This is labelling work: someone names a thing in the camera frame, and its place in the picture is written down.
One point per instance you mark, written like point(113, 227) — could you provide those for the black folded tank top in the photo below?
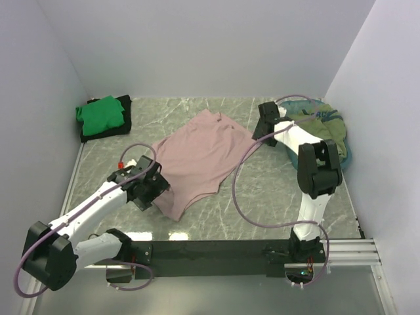
point(122, 130)

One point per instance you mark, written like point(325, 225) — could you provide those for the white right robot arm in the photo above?
point(318, 175)

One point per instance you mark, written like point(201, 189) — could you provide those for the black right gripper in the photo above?
point(257, 134)

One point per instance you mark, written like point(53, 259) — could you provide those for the olive green tank top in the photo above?
point(328, 124)

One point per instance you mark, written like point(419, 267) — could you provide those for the aluminium rail frame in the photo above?
point(343, 254)

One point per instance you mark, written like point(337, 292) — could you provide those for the teal plastic basket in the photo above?
point(293, 106)

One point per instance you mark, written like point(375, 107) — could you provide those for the pink tank top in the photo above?
point(196, 158)

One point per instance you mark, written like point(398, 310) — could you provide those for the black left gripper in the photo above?
point(160, 185)

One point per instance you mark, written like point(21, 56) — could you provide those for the green folded tank top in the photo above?
point(99, 116)

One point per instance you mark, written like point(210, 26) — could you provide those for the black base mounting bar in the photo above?
point(221, 257)

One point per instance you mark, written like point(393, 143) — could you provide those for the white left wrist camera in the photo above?
point(132, 162)

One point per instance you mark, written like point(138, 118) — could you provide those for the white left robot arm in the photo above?
point(54, 252)

